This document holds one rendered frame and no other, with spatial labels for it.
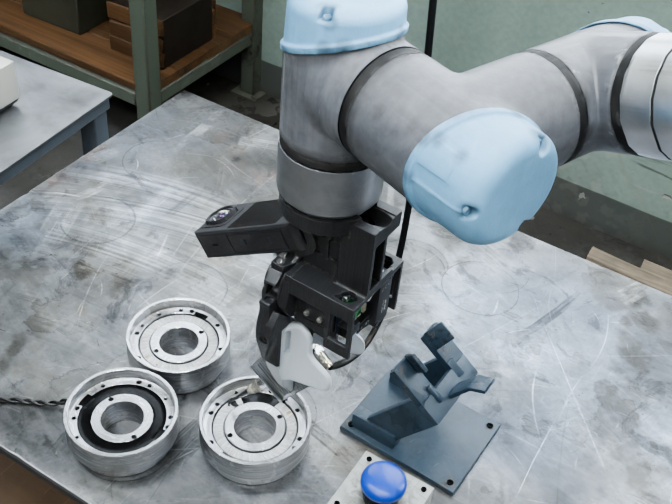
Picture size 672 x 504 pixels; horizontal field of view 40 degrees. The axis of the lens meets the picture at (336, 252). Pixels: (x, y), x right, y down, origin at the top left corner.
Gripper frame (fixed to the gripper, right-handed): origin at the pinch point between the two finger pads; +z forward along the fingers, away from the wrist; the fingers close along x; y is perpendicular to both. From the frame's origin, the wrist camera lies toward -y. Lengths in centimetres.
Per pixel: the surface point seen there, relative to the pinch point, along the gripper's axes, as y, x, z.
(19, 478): -34, -7, 38
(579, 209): -15, 159, 89
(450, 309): 2.9, 27.7, 13.2
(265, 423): -3.5, 1.3, 12.1
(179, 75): -119, 117, 70
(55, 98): -78, 42, 25
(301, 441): 1.7, -0.3, 9.1
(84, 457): -13.3, -12.8, 10.4
